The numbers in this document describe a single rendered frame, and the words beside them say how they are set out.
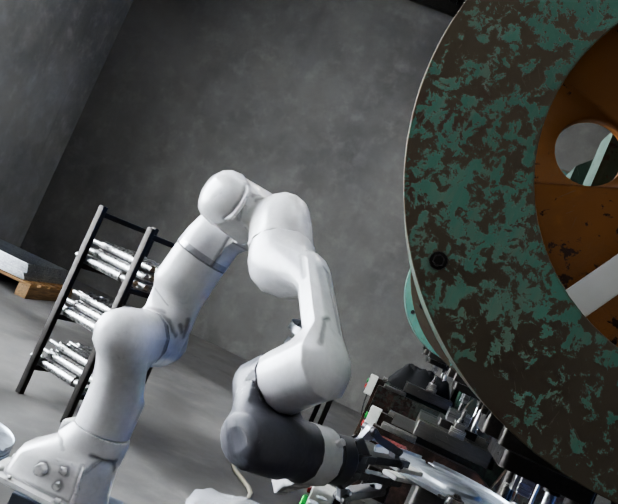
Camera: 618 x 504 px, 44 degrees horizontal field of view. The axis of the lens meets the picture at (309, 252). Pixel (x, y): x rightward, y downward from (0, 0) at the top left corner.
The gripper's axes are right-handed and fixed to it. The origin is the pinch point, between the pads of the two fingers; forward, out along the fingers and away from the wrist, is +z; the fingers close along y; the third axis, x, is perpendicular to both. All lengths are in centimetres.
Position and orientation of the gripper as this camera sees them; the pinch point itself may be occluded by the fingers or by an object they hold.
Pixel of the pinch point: (402, 473)
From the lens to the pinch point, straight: 133.6
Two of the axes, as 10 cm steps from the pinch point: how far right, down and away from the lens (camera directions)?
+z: 6.6, 3.2, 6.8
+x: -6.4, -2.4, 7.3
